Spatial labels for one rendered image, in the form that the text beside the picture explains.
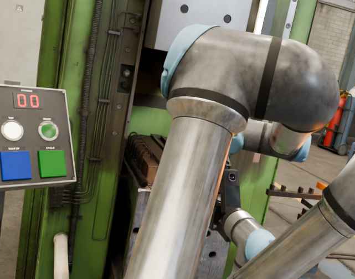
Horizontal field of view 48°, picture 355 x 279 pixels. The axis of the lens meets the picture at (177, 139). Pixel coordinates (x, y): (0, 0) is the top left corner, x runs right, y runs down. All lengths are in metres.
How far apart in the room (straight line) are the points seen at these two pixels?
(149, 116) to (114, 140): 0.39
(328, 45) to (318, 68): 8.96
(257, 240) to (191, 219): 0.39
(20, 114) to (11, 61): 5.37
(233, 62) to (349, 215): 0.30
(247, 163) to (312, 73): 1.14
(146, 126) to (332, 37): 8.00
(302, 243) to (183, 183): 0.29
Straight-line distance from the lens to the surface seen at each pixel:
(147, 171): 1.37
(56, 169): 1.15
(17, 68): 6.53
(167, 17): 1.30
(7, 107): 1.15
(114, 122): 1.45
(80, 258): 1.63
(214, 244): 1.49
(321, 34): 9.36
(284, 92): 0.53
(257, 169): 1.68
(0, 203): 1.27
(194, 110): 0.51
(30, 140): 1.15
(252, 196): 1.73
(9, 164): 1.11
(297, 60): 0.53
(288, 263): 0.73
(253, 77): 0.52
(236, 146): 0.91
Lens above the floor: 1.37
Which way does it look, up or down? 12 degrees down
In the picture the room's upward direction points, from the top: 11 degrees clockwise
